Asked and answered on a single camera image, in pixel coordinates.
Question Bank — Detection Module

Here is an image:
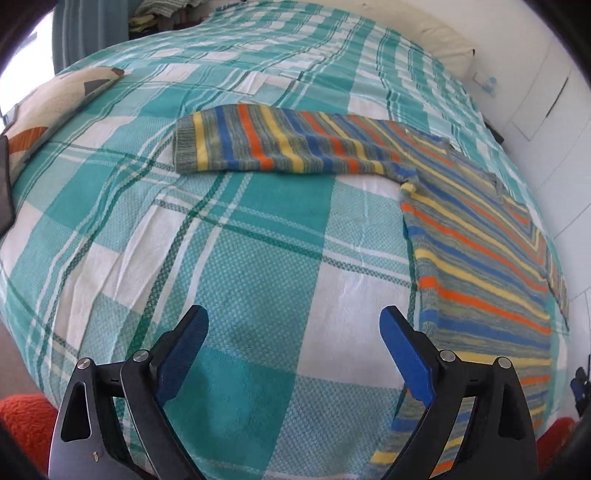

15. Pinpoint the teal plaid bedspread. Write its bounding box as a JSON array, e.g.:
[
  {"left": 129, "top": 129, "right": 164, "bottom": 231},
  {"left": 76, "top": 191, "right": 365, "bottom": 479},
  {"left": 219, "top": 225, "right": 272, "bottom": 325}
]
[{"left": 0, "top": 0, "right": 573, "bottom": 480}]

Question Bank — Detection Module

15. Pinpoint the white wardrobe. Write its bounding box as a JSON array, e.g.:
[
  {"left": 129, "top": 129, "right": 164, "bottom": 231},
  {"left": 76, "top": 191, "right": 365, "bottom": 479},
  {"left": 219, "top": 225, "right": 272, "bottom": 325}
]
[{"left": 471, "top": 0, "right": 591, "bottom": 324}]

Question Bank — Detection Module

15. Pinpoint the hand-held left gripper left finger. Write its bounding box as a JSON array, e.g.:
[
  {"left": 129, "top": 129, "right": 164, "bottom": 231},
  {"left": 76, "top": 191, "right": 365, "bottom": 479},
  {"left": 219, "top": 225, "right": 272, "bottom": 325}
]
[{"left": 48, "top": 305, "right": 211, "bottom": 480}]

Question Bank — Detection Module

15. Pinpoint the pile of striped clothes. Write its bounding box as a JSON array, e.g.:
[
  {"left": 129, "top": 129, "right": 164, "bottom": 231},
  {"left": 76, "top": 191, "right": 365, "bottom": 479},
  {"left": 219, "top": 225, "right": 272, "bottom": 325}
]
[{"left": 136, "top": 0, "right": 218, "bottom": 21}]

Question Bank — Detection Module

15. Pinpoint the patterned beige pillow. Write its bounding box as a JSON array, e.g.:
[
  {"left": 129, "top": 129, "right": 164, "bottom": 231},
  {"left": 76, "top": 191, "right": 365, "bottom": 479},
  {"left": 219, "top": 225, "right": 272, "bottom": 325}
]
[{"left": 0, "top": 67, "right": 126, "bottom": 185}]

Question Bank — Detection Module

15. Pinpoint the orange fuzzy cloth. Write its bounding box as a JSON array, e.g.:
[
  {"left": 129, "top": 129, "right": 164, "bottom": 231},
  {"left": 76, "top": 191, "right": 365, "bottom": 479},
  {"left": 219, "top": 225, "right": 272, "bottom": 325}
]
[
  {"left": 538, "top": 415, "right": 577, "bottom": 480},
  {"left": 0, "top": 394, "right": 58, "bottom": 462}
]

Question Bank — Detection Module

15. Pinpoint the blue curtain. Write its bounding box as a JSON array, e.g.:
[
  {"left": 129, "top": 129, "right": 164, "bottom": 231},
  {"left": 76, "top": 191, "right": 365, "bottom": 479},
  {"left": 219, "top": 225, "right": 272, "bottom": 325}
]
[{"left": 52, "top": 0, "right": 139, "bottom": 75}]

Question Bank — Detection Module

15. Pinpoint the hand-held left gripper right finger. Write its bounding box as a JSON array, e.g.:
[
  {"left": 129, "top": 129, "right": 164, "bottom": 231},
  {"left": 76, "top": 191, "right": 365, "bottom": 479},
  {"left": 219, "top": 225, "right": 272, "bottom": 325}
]
[{"left": 379, "top": 306, "right": 541, "bottom": 480}]

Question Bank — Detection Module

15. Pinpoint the striped knit sweater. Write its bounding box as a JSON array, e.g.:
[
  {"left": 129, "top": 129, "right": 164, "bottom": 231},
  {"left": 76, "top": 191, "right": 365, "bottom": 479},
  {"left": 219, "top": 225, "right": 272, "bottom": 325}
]
[{"left": 173, "top": 104, "right": 571, "bottom": 480}]

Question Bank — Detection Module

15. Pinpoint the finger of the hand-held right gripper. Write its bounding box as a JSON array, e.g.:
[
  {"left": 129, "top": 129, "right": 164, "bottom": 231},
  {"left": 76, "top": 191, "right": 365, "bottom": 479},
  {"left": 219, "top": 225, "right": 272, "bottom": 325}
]
[{"left": 570, "top": 367, "right": 591, "bottom": 416}]

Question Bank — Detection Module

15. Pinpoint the wall outlet with blue plug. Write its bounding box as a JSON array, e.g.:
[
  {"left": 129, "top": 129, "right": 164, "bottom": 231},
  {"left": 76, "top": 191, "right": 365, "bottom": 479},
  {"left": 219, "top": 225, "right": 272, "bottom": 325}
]
[{"left": 475, "top": 71, "right": 500, "bottom": 96}]

